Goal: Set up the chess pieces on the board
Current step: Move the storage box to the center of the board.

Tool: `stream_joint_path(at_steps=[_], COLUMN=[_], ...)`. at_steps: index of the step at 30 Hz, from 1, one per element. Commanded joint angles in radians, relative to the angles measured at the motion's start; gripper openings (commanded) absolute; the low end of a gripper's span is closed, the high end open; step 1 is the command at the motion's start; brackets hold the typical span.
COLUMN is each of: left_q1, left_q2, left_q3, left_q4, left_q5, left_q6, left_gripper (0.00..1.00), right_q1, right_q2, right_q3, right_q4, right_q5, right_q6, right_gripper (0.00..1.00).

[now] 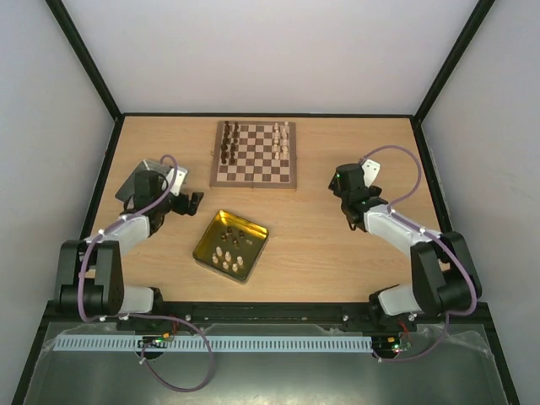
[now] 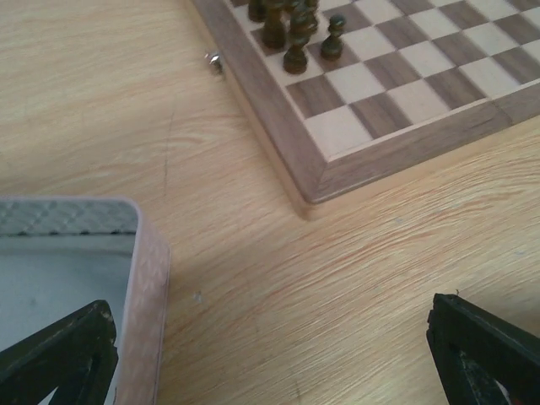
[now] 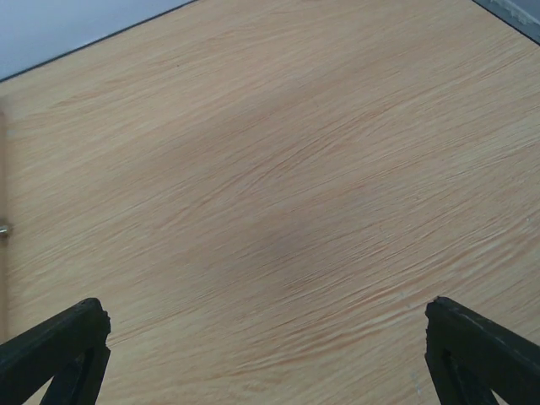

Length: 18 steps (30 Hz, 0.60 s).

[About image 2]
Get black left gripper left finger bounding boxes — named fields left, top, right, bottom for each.
left=1, top=300, right=118, bottom=404

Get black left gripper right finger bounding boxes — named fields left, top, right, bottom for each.
left=426, top=294, right=539, bottom=404

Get wooden chess board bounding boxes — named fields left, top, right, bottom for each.
left=191, top=1, right=539, bottom=205

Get metal board latch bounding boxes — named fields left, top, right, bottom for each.
left=205, top=51, right=224, bottom=75

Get dark chess piece front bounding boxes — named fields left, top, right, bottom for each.
left=283, top=1, right=316, bottom=75

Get dark chess piece tall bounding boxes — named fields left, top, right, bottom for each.
left=262, top=0, right=286, bottom=49

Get dark pawn near corner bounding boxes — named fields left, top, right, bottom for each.
left=320, top=13, right=347, bottom=61

